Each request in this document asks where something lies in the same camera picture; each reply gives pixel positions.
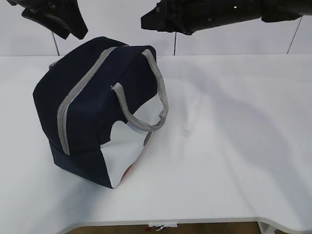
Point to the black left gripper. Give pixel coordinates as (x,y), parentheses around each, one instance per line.
(62,17)

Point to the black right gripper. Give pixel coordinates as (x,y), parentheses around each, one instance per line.
(190,16)

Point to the navy blue lunch bag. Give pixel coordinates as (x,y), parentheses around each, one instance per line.
(98,107)

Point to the white tape on table edge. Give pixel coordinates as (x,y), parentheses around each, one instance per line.
(161,226)

